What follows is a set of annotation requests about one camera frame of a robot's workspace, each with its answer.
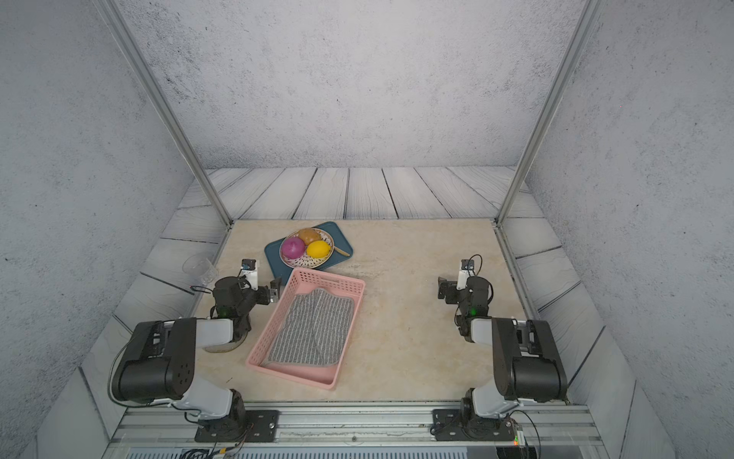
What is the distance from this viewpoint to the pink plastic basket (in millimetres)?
823

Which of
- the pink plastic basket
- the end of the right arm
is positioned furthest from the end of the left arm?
the end of the right arm

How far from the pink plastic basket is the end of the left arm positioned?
0.02 m

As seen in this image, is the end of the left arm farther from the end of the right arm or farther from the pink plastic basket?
the end of the right arm

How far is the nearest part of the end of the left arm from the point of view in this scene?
0.84 metres
